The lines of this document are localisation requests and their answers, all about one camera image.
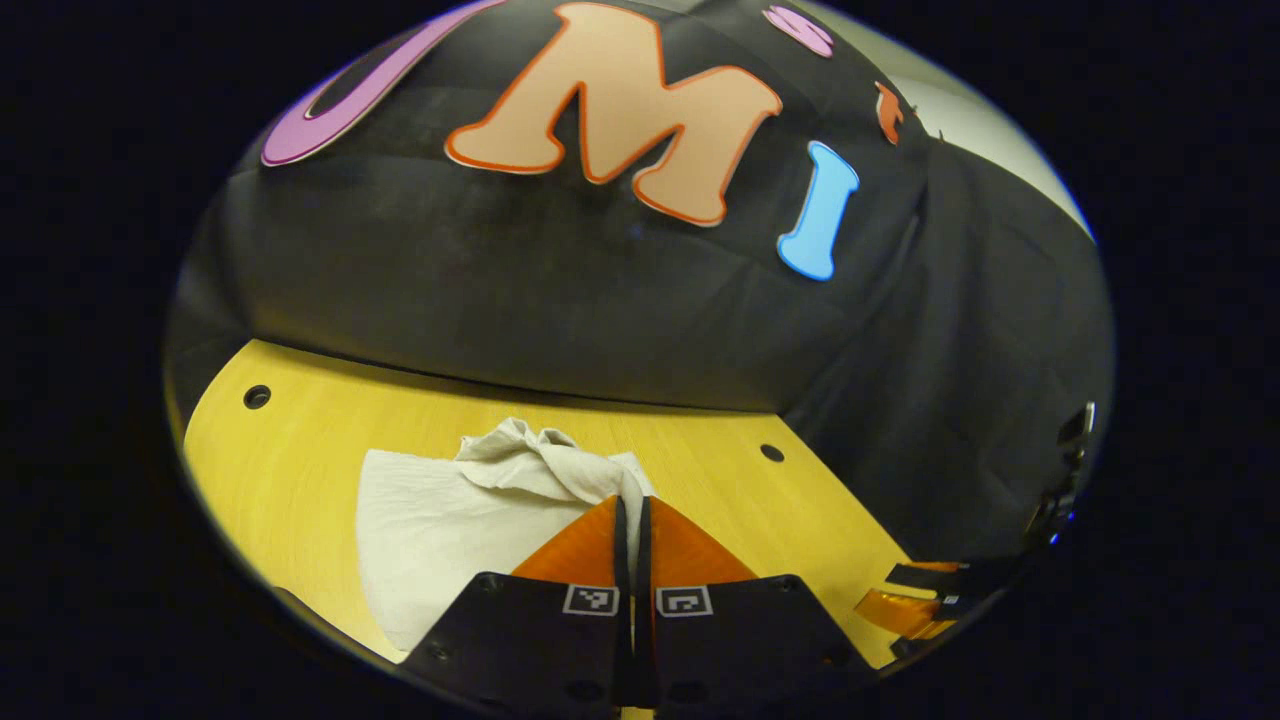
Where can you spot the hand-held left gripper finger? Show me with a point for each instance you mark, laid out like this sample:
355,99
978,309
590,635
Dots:
621,550
643,560

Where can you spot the black backdrop cloth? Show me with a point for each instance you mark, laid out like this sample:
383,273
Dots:
600,300

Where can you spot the white jeans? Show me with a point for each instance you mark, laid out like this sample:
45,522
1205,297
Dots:
440,540

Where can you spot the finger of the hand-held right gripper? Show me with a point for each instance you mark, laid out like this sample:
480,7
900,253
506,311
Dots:
900,612
940,577

